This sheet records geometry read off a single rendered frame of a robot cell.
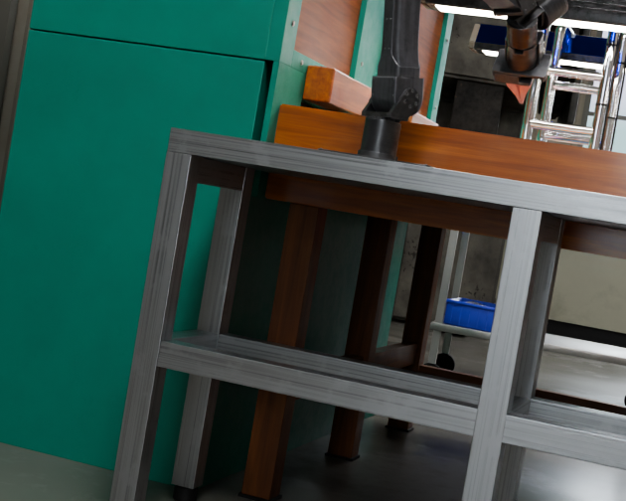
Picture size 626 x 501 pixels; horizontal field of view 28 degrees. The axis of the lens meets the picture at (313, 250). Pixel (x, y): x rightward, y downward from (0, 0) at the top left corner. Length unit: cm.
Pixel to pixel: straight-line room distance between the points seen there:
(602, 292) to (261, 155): 658
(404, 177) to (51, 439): 101
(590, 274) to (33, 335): 624
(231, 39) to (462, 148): 50
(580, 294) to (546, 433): 661
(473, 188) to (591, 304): 660
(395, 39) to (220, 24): 44
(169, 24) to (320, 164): 64
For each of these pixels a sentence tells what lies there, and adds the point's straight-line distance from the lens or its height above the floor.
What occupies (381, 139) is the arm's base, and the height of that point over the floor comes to 71.
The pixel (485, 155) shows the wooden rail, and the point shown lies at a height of 72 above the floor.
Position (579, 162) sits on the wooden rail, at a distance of 228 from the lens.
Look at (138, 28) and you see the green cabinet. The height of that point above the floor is 87.
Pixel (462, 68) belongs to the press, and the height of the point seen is 150.
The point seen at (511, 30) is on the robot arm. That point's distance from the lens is 234.
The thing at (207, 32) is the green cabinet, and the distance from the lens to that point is 246.
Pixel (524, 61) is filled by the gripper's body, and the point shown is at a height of 91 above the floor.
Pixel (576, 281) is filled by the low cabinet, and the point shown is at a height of 37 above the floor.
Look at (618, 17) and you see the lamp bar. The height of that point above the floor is 105.
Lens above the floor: 58
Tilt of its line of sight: 2 degrees down
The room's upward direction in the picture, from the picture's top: 10 degrees clockwise
